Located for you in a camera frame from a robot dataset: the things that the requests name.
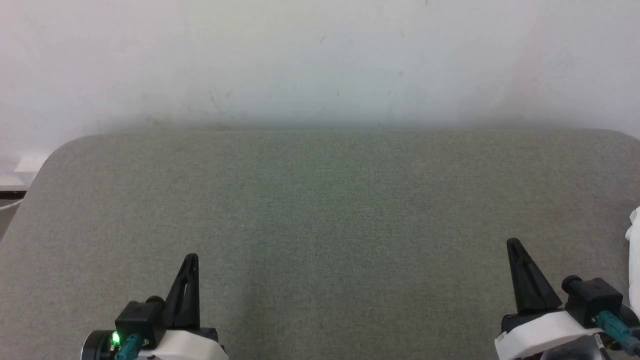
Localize white garment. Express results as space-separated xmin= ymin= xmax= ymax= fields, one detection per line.
xmin=624 ymin=205 xmax=640 ymax=303

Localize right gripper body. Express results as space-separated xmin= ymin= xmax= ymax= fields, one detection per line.
xmin=494 ymin=309 xmax=602 ymax=360

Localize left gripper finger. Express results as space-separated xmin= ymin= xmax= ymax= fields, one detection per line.
xmin=164 ymin=253 xmax=193 ymax=329
xmin=180 ymin=253 xmax=201 ymax=330

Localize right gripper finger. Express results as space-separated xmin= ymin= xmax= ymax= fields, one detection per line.
xmin=514 ymin=239 xmax=564 ymax=312
xmin=506 ymin=238 xmax=539 ymax=315

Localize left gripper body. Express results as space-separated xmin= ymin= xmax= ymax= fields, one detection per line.
xmin=82 ymin=327 xmax=230 ymax=360

